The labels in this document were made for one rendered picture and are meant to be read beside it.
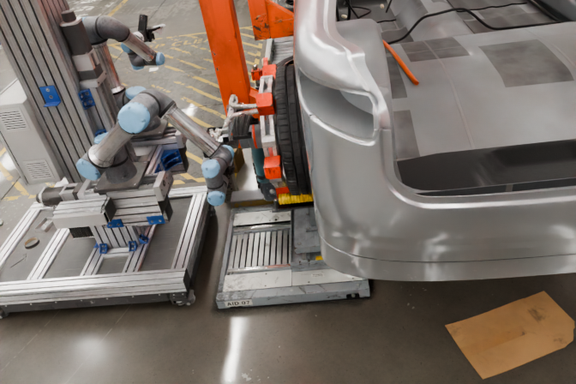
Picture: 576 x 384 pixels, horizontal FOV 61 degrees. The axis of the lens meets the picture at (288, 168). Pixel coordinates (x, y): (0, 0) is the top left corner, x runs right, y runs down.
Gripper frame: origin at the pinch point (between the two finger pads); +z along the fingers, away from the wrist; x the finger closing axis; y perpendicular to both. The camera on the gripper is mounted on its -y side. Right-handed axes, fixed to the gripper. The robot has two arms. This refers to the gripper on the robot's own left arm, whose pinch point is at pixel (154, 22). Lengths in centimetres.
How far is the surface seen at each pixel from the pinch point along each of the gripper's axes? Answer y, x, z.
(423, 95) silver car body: -1, 169, -56
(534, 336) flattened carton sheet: 91, 237, -104
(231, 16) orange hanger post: -19, 64, -29
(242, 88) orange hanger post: 23, 68, -29
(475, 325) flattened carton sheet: 95, 211, -102
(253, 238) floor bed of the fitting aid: 108, 82, -63
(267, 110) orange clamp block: 0, 103, -86
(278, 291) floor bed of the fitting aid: 102, 111, -104
